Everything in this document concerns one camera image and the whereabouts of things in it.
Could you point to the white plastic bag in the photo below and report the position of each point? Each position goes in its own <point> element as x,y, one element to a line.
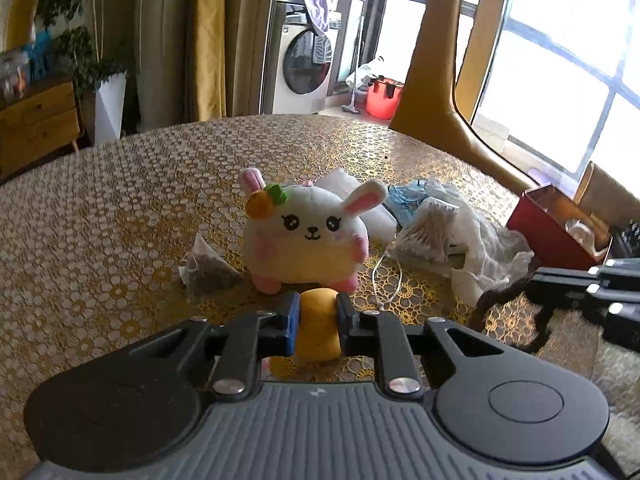
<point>367,72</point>

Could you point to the white planter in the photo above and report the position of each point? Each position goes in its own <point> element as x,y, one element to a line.
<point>110,110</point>

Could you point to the red bucket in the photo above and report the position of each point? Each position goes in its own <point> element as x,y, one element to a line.
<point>382,100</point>

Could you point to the bag of cotton swabs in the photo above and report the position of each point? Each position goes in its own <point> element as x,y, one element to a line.
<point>426,232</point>

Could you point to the clear plastic packet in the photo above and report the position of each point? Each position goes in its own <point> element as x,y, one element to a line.
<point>585,235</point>

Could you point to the purple cloth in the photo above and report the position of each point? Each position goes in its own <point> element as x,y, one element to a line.
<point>315,2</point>

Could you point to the mop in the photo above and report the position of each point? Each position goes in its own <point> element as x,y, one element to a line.
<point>352,95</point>

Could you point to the clear bag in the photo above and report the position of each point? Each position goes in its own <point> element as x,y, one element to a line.
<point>12,77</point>

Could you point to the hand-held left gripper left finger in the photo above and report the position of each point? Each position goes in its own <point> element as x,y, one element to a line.
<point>291,325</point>

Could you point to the beige standing air conditioner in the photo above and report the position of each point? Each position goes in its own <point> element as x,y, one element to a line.
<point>162,45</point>

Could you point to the large window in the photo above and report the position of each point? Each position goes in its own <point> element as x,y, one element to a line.
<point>560,70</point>

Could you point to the blue package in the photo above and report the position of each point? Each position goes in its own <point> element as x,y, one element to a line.
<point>40,57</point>

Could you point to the white washing machine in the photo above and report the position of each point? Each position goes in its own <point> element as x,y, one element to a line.
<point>305,70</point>

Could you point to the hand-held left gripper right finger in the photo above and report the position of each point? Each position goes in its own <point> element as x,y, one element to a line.
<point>344,324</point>

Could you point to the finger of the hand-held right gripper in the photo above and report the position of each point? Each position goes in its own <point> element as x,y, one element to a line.
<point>570,275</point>
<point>565,296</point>

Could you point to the white bunny plush toy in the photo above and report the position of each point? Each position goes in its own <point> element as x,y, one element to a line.
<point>305,240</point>

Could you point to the tan leather chair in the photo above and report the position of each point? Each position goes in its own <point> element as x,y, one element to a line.
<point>440,110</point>

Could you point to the pyramid tea bag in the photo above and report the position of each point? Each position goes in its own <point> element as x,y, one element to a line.
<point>207,272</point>

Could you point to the green potted plant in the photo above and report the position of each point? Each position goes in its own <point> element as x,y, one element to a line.
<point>85,60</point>

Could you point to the yellow soft toy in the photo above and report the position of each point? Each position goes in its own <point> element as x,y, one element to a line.
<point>318,325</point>

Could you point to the yellow curtain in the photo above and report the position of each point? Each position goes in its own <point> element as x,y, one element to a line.
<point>230,40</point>

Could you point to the red box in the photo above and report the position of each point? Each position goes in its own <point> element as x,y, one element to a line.
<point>545,230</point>

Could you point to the tan chair back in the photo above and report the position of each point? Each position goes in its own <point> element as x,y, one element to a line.
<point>612,195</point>

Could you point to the wooden cabinet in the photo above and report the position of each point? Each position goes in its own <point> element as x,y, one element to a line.
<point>37,120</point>

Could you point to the yellow drape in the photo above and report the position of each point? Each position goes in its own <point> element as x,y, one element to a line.
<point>17,0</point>

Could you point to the blue face mask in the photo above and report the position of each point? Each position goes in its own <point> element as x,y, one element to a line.
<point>405,205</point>

